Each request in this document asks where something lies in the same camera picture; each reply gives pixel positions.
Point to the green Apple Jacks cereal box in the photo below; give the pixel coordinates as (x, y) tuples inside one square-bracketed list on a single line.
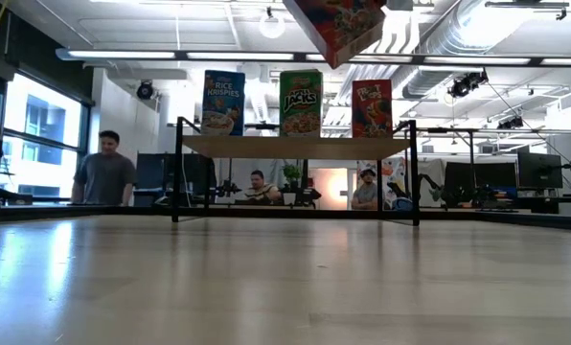
[(301, 105)]

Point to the blue Rice Krispies cereal box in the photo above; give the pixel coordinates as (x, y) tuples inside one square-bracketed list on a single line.
[(223, 100)]

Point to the red Froot Loops cereal box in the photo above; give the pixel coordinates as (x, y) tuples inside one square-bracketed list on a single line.
[(343, 29), (372, 110)]

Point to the black background robot arm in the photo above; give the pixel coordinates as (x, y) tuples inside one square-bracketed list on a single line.
[(431, 189)]

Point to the person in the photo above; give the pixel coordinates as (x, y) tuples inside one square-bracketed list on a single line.
[(365, 194), (262, 191), (104, 177)]

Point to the black computer monitor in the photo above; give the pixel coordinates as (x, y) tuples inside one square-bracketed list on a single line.
[(194, 172), (539, 170), (479, 175)]

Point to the colourful patterned panel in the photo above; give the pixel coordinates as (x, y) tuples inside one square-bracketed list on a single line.
[(393, 175)]

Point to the blue round object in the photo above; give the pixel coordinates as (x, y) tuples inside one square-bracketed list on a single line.
[(402, 205)]

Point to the long white LED light bar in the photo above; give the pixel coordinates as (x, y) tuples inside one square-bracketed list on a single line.
[(237, 55)]

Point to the round white ceiling lamp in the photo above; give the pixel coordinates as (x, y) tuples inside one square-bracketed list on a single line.
[(272, 25)]

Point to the black round speaker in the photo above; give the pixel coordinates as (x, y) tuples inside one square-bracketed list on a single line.
[(144, 90)]

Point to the black ceiling spotlight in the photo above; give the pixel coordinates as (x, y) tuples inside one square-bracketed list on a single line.
[(510, 122), (465, 85)]

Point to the large office window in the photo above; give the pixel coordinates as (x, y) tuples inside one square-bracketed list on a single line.
[(41, 120)]

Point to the wooden shelf black metal frame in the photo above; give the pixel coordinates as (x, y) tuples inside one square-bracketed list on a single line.
[(314, 147)]

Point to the black background rig frame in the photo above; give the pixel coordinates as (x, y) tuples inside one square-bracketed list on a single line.
[(472, 163)]

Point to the silver ventilation duct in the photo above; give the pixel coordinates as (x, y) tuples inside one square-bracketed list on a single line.
[(448, 43)]

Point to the black table edge rail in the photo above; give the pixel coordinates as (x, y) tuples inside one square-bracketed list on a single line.
[(51, 212)]

